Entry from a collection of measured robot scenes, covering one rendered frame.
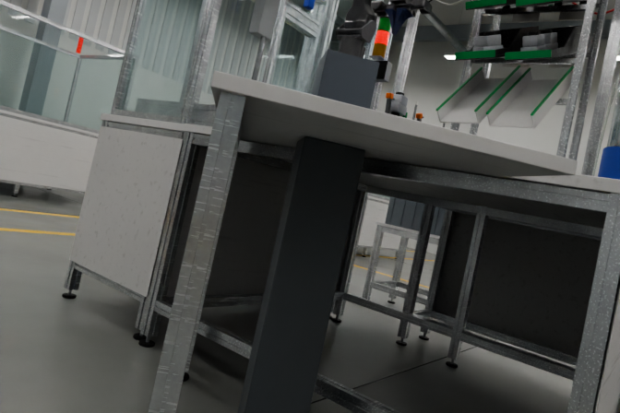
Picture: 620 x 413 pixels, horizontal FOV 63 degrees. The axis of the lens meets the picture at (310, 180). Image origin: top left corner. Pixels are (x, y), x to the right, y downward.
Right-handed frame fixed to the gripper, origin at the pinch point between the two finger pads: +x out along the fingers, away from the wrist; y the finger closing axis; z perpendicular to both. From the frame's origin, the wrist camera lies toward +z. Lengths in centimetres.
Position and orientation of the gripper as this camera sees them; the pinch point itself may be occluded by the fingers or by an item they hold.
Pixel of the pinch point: (396, 23)
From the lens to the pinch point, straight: 163.2
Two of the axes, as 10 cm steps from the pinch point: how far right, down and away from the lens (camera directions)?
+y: -7.8, -1.5, 6.0
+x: -2.1, 9.8, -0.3
